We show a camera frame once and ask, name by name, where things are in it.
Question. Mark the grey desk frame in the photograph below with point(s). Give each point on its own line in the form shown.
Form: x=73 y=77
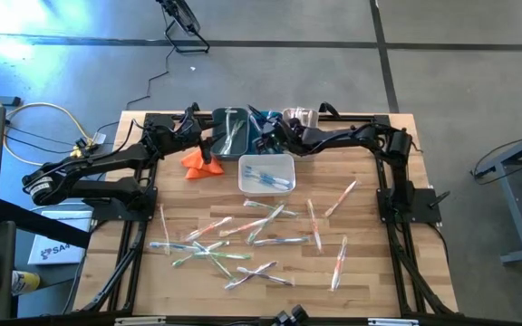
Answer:
x=515 y=217

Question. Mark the orange cloth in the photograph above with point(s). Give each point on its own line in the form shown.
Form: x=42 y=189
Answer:
x=193 y=169

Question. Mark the slate grey plastic bin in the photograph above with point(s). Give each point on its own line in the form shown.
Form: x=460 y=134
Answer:
x=218 y=149

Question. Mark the blue toothbrush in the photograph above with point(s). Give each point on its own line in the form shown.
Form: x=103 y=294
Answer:
x=281 y=241
x=261 y=172
x=265 y=183
x=175 y=246
x=256 y=179
x=270 y=175

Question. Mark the orange toothbrush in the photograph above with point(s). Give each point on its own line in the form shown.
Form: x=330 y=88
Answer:
x=165 y=226
x=301 y=117
x=314 y=224
x=339 y=265
x=292 y=118
x=341 y=198
x=209 y=227
x=311 y=117

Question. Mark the teal plastic bin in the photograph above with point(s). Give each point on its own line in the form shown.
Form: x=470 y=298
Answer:
x=277 y=115

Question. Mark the yellow can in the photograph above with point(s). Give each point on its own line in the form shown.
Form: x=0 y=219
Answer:
x=25 y=283

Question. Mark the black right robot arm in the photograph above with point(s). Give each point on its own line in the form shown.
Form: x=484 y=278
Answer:
x=397 y=181

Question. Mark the black clamp mount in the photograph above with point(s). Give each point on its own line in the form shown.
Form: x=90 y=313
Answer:
x=194 y=110
x=326 y=108

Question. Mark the white box with label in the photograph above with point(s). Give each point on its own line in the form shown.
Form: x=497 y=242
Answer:
x=57 y=256

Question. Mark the purple toothbrush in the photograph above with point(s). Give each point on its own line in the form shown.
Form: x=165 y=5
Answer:
x=279 y=280
x=243 y=280
x=254 y=124

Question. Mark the translucent clear plastic bin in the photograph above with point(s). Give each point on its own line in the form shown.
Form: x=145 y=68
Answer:
x=317 y=118

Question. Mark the silver metal bracket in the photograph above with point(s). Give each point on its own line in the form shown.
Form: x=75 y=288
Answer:
x=138 y=321
x=392 y=322

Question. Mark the black rounded object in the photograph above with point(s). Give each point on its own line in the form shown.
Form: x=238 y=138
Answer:
x=290 y=317

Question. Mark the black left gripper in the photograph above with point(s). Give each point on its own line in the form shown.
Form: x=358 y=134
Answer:
x=170 y=136

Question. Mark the black floor fan stand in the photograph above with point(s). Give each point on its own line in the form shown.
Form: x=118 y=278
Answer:
x=184 y=16

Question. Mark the green toothbrush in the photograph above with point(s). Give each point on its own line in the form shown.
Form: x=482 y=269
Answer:
x=225 y=271
x=231 y=145
x=265 y=224
x=238 y=133
x=230 y=122
x=184 y=260
x=238 y=256

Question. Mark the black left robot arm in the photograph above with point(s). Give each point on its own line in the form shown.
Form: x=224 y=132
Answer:
x=84 y=165

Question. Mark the white plastic bin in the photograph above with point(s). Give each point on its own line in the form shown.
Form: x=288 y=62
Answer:
x=265 y=194

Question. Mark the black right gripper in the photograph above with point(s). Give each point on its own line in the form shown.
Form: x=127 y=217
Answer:
x=288 y=138

